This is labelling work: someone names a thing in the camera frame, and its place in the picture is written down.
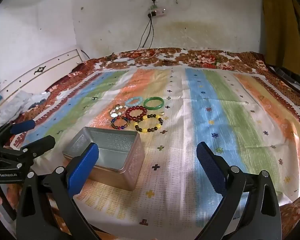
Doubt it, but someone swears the green jade bangle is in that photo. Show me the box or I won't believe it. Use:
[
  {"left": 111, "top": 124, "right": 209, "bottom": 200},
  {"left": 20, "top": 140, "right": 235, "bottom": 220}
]
[{"left": 143, "top": 96, "right": 165, "bottom": 110}]

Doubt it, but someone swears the white wooden headboard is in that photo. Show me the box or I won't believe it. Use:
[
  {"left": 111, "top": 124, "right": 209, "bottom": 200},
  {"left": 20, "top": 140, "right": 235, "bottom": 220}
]
[{"left": 0, "top": 49, "right": 82, "bottom": 105}]

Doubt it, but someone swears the yellow brown bead bracelet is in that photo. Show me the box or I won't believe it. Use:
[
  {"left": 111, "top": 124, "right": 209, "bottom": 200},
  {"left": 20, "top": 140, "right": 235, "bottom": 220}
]
[{"left": 134, "top": 114, "right": 164, "bottom": 133}]

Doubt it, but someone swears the white mixed bead bracelet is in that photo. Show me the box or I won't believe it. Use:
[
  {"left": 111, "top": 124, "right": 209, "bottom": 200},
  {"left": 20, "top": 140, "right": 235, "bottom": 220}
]
[{"left": 110, "top": 106, "right": 127, "bottom": 118}]

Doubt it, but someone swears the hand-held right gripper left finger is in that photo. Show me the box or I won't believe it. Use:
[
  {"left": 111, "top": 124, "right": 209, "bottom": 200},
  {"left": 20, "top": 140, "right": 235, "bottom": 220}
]
[{"left": 16, "top": 142, "right": 100, "bottom": 240}]

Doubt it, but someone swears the light blue bead bracelet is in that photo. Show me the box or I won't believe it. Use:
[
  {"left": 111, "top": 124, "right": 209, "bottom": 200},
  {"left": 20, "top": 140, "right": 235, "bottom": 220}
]
[{"left": 125, "top": 96, "right": 143, "bottom": 107}]

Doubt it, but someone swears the white cable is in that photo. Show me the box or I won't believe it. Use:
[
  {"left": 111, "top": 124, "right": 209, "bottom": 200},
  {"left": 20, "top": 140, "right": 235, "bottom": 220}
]
[{"left": 120, "top": 50, "right": 161, "bottom": 60}]

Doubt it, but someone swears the grey crumpled cloth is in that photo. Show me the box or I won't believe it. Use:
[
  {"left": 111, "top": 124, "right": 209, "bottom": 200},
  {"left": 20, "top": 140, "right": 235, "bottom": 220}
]
[{"left": 0, "top": 91, "right": 52, "bottom": 120}]

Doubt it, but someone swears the dark red bead bracelet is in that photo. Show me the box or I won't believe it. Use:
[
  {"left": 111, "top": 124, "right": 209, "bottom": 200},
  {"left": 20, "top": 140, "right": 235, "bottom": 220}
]
[{"left": 125, "top": 106, "right": 148, "bottom": 123}]

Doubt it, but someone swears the white power strip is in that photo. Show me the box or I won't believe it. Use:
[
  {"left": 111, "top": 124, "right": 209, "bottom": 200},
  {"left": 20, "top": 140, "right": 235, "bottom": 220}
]
[{"left": 147, "top": 8, "right": 167, "bottom": 16}]

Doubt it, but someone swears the striped colourful blanket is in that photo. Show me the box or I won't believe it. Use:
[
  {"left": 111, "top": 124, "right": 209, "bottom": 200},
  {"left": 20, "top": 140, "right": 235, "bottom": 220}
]
[{"left": 5, "top": 66, "right": 300, "bottom": 233}]

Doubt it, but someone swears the yellow hanging cloth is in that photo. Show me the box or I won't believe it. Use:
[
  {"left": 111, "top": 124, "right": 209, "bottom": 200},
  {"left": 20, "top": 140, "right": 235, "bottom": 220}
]
[{"left": 262, "top": 0, "right": 300, "bottom": 75}]

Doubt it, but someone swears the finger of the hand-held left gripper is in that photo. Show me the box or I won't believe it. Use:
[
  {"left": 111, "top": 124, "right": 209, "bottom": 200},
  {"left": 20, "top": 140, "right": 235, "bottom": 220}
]
[
  {"left": 5, "top": 135, "right": 56, "bottom": 169},
  {"left": 0, "top": 119, "right": 36, "bottom": 147}
]

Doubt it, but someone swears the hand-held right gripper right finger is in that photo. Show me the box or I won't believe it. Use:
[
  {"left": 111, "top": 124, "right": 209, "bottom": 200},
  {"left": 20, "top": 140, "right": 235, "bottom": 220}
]
[{"left": 195, "top": 141, "right": 283, "bottom": 240}]

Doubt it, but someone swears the black cable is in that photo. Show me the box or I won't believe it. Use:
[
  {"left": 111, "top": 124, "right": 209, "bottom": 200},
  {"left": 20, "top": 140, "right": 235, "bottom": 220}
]
[
  {"left": 134, "top": 15, "right": 153, "bottom": 53},
  {"left": 147, "top": 15, "right": 155, "bottom": 55}
]

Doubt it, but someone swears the blue multicolour bead bracelet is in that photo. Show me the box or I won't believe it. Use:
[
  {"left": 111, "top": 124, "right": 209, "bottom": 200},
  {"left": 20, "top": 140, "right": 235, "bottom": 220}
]
[{"left": 111, "top": 116, "right": 131, "bottom": 130}]

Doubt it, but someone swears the silver metal tin box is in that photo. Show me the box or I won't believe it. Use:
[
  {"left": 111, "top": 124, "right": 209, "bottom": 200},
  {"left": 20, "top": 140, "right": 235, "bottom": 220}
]
[{"left": 62, "top": 127, "right": 145, "bottom": 192}]

